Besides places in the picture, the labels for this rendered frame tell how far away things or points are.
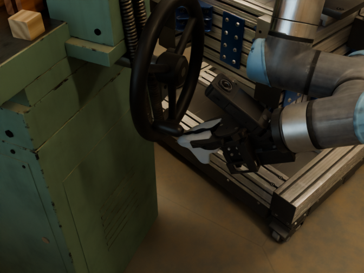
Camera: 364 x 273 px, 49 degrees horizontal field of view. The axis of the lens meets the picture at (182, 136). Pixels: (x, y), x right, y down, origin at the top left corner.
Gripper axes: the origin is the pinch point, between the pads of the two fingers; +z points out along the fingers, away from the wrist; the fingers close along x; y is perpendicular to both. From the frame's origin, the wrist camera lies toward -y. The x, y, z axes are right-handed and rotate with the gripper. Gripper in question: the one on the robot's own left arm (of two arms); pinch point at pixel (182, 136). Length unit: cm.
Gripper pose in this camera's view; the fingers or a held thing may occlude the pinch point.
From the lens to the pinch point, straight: 73.6
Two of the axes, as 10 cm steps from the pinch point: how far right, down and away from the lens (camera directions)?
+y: 4.5, 8.0, 4.0
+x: 4.3, -5.8, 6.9
